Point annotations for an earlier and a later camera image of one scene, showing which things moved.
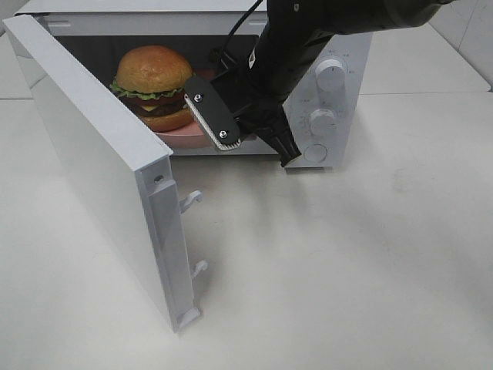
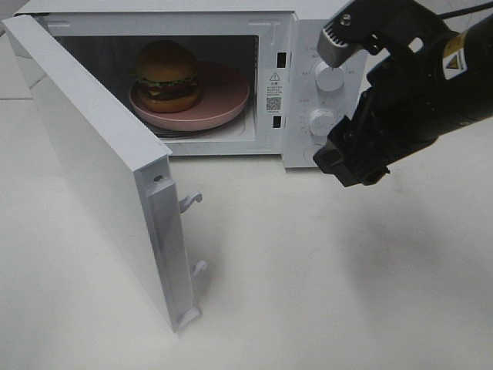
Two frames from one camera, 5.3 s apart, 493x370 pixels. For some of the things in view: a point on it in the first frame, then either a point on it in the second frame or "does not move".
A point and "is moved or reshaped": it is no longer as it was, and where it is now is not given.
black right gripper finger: (278, 133) to (353, 154)
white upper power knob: (330, 75) does not move
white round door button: (315, 153) does not move
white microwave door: (129, 167) does not move
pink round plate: (191, 136) is moved or reshaped
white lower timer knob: (322, 122) does not move
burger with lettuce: (151, 81) is moved or reshaped
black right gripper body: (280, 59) to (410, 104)
